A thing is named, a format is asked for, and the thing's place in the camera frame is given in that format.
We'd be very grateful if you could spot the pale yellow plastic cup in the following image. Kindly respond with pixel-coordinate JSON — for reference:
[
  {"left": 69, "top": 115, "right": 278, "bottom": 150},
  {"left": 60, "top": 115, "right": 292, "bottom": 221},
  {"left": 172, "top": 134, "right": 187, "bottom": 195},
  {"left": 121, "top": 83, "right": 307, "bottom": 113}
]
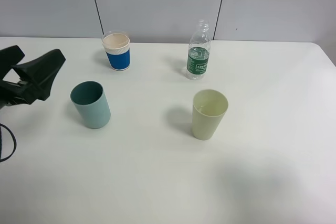
[{"left": 192, "top": 89, "right": 228, "bottom": 141}]

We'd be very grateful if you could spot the blue sleeved paper cup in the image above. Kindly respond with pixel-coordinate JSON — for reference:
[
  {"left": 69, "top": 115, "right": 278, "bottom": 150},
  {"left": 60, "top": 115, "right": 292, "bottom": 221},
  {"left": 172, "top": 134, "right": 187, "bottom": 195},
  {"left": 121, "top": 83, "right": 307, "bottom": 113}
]
[{"left": 101, "top": 31, "right": 130, "bottom": 71}]

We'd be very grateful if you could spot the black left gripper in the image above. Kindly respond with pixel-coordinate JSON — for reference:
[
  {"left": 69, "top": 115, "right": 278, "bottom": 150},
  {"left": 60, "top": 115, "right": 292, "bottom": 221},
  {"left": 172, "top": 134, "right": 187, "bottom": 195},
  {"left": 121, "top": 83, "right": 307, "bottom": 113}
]
[{"left": 0, "top": 45, "right": 66, "bottom": 109}]

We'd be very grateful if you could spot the clear green-label water bottle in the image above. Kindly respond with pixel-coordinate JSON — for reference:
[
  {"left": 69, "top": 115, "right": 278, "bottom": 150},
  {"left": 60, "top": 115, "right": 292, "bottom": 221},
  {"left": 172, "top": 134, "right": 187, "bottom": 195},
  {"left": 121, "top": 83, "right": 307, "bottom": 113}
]
[{"left": 186, "top": 19, "right": 211, "bottom": 80}]

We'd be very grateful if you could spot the teal plastic cup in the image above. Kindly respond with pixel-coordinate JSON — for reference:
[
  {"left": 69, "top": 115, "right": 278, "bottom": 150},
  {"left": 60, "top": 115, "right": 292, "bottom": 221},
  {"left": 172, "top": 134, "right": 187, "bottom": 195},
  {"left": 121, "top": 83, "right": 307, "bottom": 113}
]
[{"left": 70, "top": 81, "right": 111, "bottom": 129}]

